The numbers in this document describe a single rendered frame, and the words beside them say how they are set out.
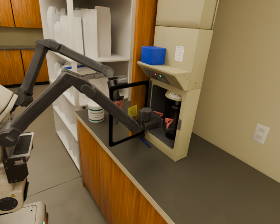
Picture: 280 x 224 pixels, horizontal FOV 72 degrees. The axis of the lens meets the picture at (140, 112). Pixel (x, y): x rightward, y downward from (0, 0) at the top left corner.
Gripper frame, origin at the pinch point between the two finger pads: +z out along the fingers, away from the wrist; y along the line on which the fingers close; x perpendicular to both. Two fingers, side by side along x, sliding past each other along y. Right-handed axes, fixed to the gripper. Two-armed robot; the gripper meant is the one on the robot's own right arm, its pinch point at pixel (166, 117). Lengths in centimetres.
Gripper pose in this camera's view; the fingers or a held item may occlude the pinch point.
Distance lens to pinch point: 123.7
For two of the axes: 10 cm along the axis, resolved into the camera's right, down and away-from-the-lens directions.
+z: 8.2, -2.2, 5.3
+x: -0.4, 9.0, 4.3
